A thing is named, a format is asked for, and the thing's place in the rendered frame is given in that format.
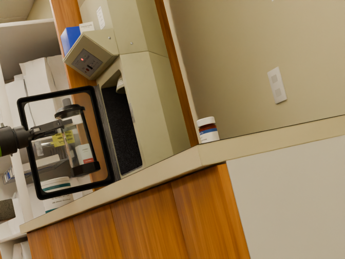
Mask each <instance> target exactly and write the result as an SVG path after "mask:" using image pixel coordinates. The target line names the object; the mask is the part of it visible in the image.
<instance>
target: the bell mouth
mask: <svg viewBox="0 0 345 259"><path fill-rule="evenodd" d="M116 92H117V93H119V94H125V93H126V91H125V87H124V83H123V79H122V75H119V79H118V84H117V90H116Z"/></svg>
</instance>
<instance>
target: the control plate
mask: <svg viewBox="0 0 345 259"><path fill-rule="evenodd" d="M84 55H85V56H86V57H85V56H84ZM81 59H83V60H81ZM94 60H95V62H94ZM92 62H94V64H92ZM102 63H103V62H102V61H100V60H99V59H98V58H96V57H95V56H93V55H92V54H91V53H89V52H88V51H87V50H85V49H83V50H82V51H81V52H80V53H79V55H78V56H77V57H76V59H75V60H74V61H73V62H72V65H73V66H74V67H76V68H77V69H79V70H80V71H81V72H83V73H84V74H86V75H87V76H89V77H90V76H91V75H92V74H93V73H94V72H95V71H96V70H97V69H98V68H99V66H100V65H101V64H102ZM90 64H92V65H90ZM87 65H89V66H90V67H92V68H93V69H90V68H89V67H87ZM86 68H87V69H89V71H87V70H86ZM85 71H86V72H87V73H86V72H85Z"/></svg>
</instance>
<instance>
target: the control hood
mask: <svg viewBox="0 0 345 259"><path fill-rule="evenodd" d="M83 49H85V50H87V51H88V52H89V53H91V54H92V55H93V56H95V57H96V58H98V59H99V60H100V61H102V62H103V63H102V64H101V65H100V66H99V68H98V69H97V70H96V71H95V72H94V73H93V74H92V75H91V76H90V77H89V76H87V75H86V74H84V73H83V72H81V71H80V70H79V69H77V68H76V67H74V66H73V65H72V62H73V61H74V60H75V59H76V57H77V56H78V55H79V53H80V52H81V51H82V50H83ZM118 55H119V51H118V47H117V43H116V38H115V35H114V31H113V29H112V28H110V29H101V30H93V31H83V32H82V34H81V35H80V36H79V38H78V39H77V41H76V42H75V43H74V45H73V46H72V48H71V49H70V50H69V52H68V53H67V54H66V56H65V57H64V59H63V62H64V63H65V64H67V65H68V66H70V67H71V68H73V69H74V70H75V71H77V72H78V73H80V74H81V75H83V76H84V77H86V78H87V79H88V80H95V79H96V78H97V77H98V76H99V75H100V74H101V73H102V72H103V71H104V70H105V69H106V68H107V67H108V66H109V65H110V64H111V63H112V61H113V60H114V59H115V58H116V57H117V56H118Z"/></svg>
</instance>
